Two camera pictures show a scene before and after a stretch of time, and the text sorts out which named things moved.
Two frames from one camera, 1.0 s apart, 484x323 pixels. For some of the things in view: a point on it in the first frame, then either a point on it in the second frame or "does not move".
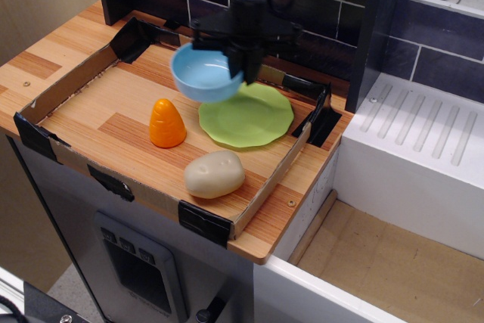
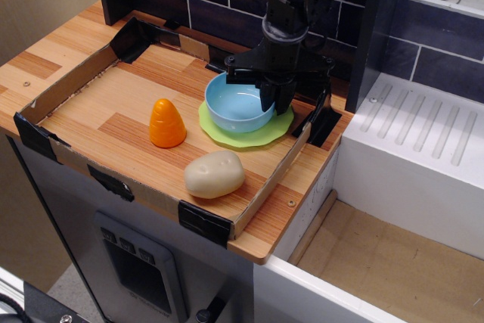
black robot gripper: (249, 26) to (277, 60)
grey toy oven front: (136, 262) does not move
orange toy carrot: (166, 127) does not move
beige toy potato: (214, 174) does not move
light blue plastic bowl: (203, 75) to (237, 107)
